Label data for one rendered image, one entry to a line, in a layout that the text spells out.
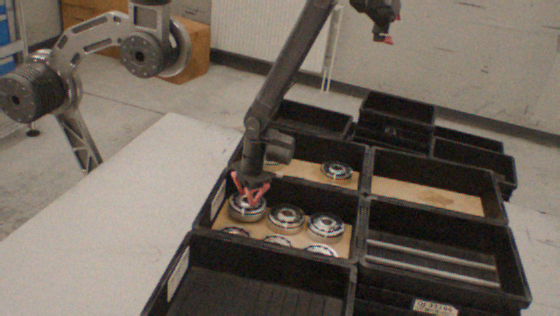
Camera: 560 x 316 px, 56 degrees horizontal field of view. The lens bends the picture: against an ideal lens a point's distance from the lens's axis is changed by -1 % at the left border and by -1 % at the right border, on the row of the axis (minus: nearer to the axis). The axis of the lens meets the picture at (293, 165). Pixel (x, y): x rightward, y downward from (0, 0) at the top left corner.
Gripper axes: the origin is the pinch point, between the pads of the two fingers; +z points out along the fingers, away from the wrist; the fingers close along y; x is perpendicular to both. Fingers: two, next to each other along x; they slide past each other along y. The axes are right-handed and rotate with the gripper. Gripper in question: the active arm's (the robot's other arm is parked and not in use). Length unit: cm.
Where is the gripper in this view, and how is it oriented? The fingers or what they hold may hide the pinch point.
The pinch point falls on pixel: (248, 198)
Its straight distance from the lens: 144.5
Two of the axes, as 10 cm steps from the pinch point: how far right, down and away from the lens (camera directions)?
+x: -8.1, 2.1, -5.4
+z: -1.5, 8.3, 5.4
